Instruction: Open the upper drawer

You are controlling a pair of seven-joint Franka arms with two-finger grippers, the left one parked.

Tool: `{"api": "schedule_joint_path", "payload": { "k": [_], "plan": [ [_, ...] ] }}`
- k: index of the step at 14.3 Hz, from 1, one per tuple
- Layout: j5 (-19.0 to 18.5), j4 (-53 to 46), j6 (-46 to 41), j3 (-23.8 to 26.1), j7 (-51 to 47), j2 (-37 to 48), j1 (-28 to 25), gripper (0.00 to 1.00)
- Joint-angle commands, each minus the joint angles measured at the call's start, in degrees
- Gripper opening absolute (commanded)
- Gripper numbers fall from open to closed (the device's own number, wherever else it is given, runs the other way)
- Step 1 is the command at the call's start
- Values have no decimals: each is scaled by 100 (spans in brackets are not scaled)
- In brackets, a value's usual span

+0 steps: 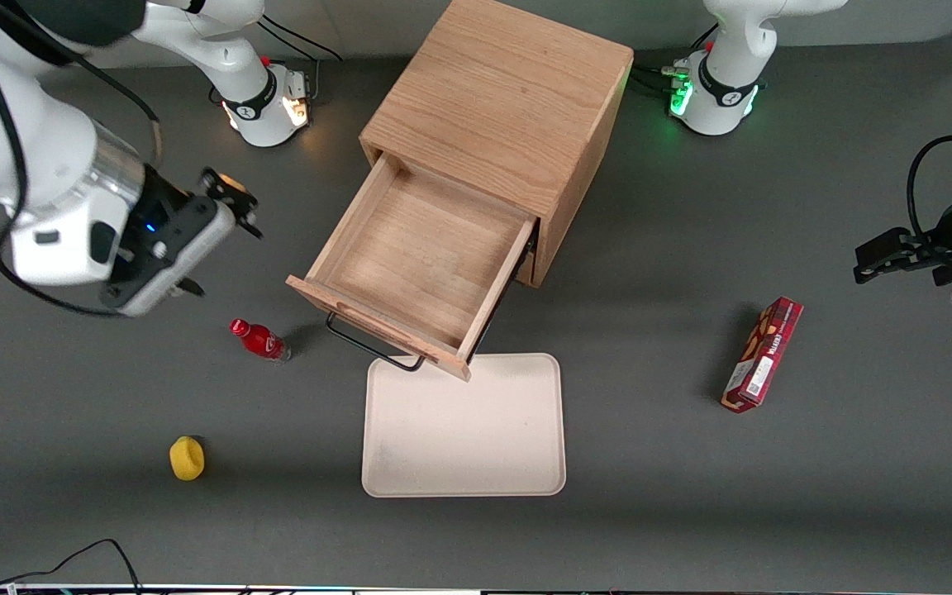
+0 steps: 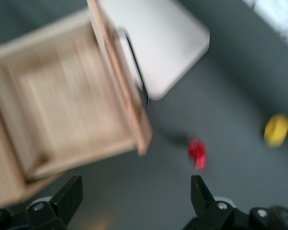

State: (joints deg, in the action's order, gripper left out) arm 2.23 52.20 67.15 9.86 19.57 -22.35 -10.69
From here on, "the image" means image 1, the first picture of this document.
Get beige rectangular tray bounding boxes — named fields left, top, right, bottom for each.
left=361, top=353, right=567, bottom=498

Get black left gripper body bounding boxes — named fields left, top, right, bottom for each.
left=906, top=186, right=952, bottom=278

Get black cable at table edge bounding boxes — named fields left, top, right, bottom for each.
left=0, top=539, right=143, bottom=595

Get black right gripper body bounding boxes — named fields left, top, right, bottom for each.
left=111, top=164, right=225, bottom=287

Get black right arm base cables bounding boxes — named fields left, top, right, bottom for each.
left=257, top=15, right=345, bottom=107

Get small red bottle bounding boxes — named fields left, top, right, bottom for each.
left=229, top=318, right=293, bottom=363

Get wooden drawer with long handle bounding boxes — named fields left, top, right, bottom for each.
left=286, top=151, right=539, bottom=383

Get red snack box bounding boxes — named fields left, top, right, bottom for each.
left=721, top=297, right=804, bottom=414

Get wooden drawer cabinet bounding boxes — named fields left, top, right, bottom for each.
left=359, top=0, right=635, bottom=289

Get black arm base cables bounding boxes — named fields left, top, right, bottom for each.
left=257, top=15, right=345, bottom=107
left=630, top=23, right=721, bottom=98

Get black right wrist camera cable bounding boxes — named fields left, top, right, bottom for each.
left=0, top=0, right=164, bottom=320

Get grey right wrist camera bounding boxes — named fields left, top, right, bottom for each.
left=104, top=201, right=235, bottom=318

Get black left arm base cables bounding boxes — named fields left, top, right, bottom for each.
left=630, top=23, right=721, bottom=98

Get long black drawer handle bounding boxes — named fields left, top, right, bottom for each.
left=325, top=312, right=428, bottom=374

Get wooden drawer with short handle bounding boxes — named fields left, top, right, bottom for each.
left=512, top=244, right=540, bottom=287

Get yellow sponge-like object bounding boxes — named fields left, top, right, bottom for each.
left=169, top=436, right=206, bottom=482

